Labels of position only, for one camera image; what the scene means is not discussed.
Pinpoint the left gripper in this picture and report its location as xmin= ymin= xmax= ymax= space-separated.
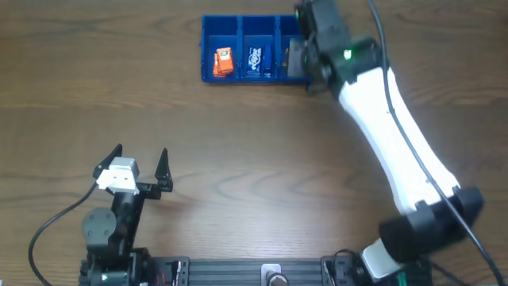
xmin=92 ymin=143 xmax=174 ymax=201

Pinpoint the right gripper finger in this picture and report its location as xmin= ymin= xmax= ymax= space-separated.
xmin=287 ymin=37 xmax=307 ymax=77

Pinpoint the black cable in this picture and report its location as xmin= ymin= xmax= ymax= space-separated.
xmin=28 ymin=180 xmax=100 ymax=286
xmin=367 ymin=0 xmax=507 ymax=286

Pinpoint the mounting rail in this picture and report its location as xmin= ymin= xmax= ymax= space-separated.
xmin=79 ymin=256 xmax=433 ymax=286

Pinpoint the blue tray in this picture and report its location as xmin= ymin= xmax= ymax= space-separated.
xmin=201 ymin=14 xmax=313 ymax=85

